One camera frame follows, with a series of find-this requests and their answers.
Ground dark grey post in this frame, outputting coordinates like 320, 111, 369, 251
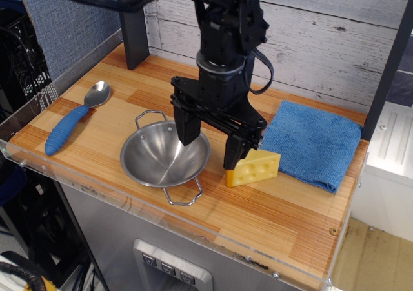
117, 0, 150, 70
361, 0, 412, 141

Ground blue handled metal spoon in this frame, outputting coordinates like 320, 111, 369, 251
45, 81, 111, 156

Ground dark grey right post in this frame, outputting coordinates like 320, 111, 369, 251
361, 0, 412, 141

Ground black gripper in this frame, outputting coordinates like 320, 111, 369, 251
171, 50, 267, 170

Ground small steel two-handled pan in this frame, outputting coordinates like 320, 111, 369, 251
120, 110, 210, 206

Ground grey metal cabinet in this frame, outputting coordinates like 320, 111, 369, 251
61, 184, 297, 290

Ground folded blue cloth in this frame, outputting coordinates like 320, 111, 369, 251
261, 101, 362, 194

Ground yellow toy cheese wedge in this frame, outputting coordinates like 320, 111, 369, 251
225, 149, 281, 188

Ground white metal block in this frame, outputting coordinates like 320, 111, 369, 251
351, 102, 412, 241

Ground silver control panel with buttons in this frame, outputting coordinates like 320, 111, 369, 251
133, 239, 214, 290

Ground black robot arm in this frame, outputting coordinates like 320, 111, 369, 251
171, 0, 272, 170

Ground dark grey left post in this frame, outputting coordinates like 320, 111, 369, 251
117, 0, 150, 70

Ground clear acrylic table guard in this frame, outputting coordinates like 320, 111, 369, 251
1, 46, 368, 290

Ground black equipment rack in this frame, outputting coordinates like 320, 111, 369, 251
1, 8, 51, 120

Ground yellow and black object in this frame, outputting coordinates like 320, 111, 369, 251
1, 262, 59, 291

